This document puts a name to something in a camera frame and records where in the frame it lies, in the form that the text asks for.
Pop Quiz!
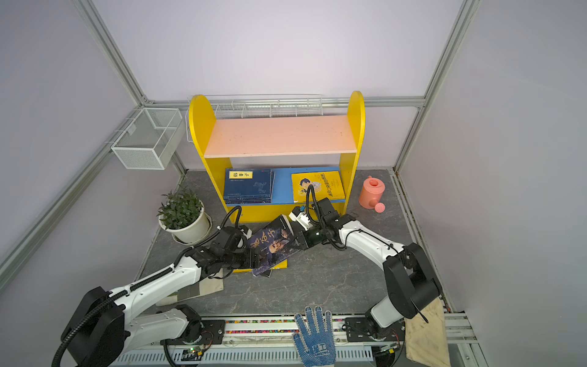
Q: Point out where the white plastic plant pot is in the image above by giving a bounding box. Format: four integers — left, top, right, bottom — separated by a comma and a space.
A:
158, 207, 212, 244

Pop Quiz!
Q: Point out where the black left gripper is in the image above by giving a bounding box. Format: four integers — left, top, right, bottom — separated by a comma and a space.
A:
223, 248, 267, 269

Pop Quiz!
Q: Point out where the metal base rail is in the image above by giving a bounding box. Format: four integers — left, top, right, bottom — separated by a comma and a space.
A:
109, 313, 478, 367

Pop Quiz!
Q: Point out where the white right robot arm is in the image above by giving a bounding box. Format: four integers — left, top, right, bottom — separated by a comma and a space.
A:
289, 199, 443, 339

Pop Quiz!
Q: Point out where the pink upper shelf board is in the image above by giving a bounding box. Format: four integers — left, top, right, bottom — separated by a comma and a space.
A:
204, 116, 356, 158

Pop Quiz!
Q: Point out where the white mesh basket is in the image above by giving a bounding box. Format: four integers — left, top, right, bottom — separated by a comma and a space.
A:
111, 108, 185, 171

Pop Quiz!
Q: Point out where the yellow bookshelf frame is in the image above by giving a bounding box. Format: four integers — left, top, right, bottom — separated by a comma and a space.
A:
186, 91, 365, 215

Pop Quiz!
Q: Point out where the white wire basket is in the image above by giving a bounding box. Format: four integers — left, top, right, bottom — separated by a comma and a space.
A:
206, 94, 325, 119

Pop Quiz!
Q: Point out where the green potted plant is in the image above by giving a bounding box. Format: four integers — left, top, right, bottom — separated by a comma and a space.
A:
157, 187, 204, 230

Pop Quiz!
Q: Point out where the blue dotted knit glove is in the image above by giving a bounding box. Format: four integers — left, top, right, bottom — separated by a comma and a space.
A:
293, 306, 336, 367

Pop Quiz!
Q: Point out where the yellow cartoon cover book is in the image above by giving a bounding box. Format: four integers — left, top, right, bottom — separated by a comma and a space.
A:
291, 171, 345, 203

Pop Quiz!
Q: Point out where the dark blue book yellow label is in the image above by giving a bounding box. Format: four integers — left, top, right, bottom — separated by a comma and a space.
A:
223, 169, 275, 205

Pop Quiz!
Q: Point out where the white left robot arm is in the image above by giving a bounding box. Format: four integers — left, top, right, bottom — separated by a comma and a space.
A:
51, 226, 252, 366

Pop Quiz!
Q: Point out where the cream leather glove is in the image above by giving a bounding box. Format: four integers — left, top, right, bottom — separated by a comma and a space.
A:
405, 298, 451, 367

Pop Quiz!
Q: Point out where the purple book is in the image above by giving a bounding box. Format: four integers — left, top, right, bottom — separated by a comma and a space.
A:
247, 215, 303, 276

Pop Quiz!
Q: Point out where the aluminium frame post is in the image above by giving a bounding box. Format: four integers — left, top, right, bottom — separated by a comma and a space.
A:
72, 0, 149, 106

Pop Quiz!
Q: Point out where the beige grey work glove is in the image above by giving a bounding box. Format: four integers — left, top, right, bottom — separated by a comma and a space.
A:
155, 278, 224, 307

